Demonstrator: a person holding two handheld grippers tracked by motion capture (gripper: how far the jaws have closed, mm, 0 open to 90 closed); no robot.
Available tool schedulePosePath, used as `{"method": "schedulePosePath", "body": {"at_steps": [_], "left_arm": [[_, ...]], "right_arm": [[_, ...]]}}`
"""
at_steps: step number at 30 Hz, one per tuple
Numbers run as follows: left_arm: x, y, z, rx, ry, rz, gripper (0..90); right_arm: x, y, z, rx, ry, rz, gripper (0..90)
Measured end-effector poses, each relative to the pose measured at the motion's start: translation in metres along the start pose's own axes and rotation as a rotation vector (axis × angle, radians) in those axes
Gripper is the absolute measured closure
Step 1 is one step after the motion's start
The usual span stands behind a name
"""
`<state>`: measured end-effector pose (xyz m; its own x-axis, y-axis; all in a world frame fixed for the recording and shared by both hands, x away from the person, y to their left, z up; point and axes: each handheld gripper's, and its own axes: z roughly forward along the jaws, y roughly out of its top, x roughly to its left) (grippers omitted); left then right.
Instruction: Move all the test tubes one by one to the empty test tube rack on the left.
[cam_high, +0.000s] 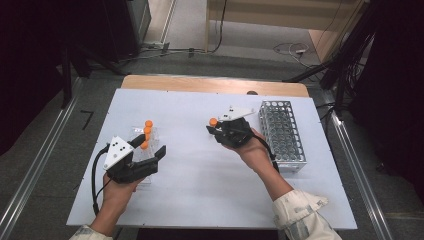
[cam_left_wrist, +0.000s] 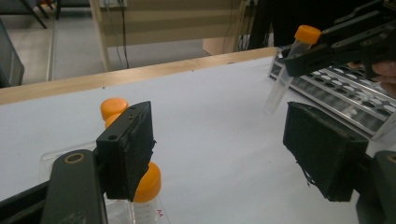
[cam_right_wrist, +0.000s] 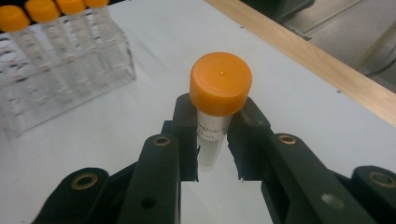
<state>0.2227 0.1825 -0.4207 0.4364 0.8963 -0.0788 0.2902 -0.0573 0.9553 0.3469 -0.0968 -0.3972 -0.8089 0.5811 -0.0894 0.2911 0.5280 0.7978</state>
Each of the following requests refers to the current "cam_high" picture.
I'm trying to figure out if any light wooden shelf unit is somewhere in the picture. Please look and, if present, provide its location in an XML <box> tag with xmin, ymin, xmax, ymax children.
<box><xmin>204</xmin><ymin>0</ymin><xmax>369</xmax><ymax>65</ymax></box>

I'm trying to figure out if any metal test tube rack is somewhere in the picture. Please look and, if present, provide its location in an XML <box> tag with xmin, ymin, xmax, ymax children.
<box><xmin>257</xmin><ymin>99</ymin><xmax>308</xmax><ymax>174</ymax></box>

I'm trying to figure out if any grey floor cable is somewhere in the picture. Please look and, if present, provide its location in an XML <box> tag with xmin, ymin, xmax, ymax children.
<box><xmin>119</xmin><ymin>45</ymin><xmax>208</xmax><ymax>65</ymax></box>

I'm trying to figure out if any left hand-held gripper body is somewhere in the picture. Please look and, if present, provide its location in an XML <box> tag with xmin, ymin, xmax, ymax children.
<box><xmin>102</xmin><ymin>136</ymin><xmax>159</xmax><ymax>184</ymax></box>

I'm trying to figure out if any dark curtain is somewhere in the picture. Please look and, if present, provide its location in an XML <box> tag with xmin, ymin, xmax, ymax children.
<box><xmin>348</xmin><ymin>0</ymin><xmax>424</xmax><ymax>196</ymax></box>

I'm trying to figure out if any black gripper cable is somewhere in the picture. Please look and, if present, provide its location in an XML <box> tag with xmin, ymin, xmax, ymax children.
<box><xmin>252</xmin><ymin>132</ymin><xmax>281</xmax><ymax>175</ymax></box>
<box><xmin>91</xmin><ymin>144</ymin><xmax>113</xmax><ymax>217</ymax></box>

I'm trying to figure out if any black cabinet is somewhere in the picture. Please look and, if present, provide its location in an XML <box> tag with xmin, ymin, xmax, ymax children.
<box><xmin>99</xmin><ymin>0</ymin><xmax>153</xmax><ymax>64</ymax></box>

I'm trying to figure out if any person's left hand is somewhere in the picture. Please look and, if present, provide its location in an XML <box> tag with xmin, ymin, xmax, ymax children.
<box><xmin>102</xmin><ymin>174</ymin><xmax>145</xmax><ymax>210</ymax></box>

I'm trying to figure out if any metal floor rail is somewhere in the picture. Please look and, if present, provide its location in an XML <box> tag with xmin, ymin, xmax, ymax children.
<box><xmin>320</xmin><ymin>89</ymin><xmax>397</xmax><ymax>240</ymax></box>
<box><xmin>0</xmin><ymin>77</ymin><xmax>85</xmax><ymax>240</ymax></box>

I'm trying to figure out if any person's right hand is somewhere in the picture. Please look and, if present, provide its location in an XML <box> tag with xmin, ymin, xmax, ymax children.
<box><xmin>231</xmin><ymin>127</ymin><xmax>276</xmax><ymax>176</ymax></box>

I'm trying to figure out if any clear plastic tube rack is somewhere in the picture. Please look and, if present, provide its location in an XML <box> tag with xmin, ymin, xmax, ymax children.
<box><xmin>127</xmin><ymin>125</ymin><xmax>161</xmax><ymax>185</ymax></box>

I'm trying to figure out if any black metal stand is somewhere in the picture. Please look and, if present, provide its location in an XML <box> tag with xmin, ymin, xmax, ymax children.
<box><xmin>59</xmin><ymin>39</ymin><xmax>132</xmax><ymax>110</ymax></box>
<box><xmin>282</xmin><ymin>0</ymin><xmax>379</xmax><ymax>118</ymax></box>

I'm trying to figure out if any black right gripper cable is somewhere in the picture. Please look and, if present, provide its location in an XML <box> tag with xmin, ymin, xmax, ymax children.
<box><xmin>252</xmin><ymin>132</ymin><xmax>281</xmax><ymax>175</ymax></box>

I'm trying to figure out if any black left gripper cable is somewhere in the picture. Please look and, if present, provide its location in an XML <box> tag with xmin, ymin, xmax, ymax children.
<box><xmin>91</xmin><ymin>144</ymin><xmax>113</xmax><ymax>217</ymax></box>

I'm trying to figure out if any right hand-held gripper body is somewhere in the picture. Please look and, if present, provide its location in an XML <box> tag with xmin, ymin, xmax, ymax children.
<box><xmin>216</xmin><ymin>105</ymin><xmax>257</xmax><ymax>150</ymax></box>

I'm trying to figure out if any wooden table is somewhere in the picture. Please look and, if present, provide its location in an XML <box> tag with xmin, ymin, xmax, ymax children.
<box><xmin>120</xmin><ymin>74</ymin><xmax>311</xmax><ymax>99</ymax></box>

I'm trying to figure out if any white board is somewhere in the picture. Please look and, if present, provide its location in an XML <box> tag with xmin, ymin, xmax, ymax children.
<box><xmin>66</xmin><ymin>87</ymin><xmax>359</xmax><ymax>231</ymax></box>

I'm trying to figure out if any white floor cable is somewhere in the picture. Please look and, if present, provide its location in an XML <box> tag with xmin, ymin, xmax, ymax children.
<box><xmin>272</xmin><ymin>41</ymin><xmax>313</xmax><ymax>68</ymax></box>

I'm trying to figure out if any black hanging cable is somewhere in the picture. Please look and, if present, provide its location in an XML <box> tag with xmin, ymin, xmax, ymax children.
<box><xmin>206</xmin><ymin>0</ymin><xmax>230</xmax><ymax>55</ymax></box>

